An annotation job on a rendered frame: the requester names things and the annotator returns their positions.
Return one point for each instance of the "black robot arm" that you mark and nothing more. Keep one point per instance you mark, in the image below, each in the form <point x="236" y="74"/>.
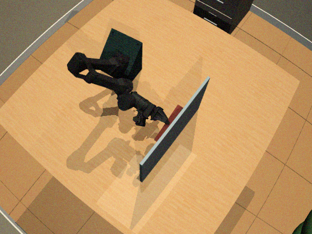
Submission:
<point x="122" y="87"/>

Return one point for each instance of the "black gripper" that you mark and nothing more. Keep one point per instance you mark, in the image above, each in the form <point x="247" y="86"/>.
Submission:
<point x="150" y="109"/>

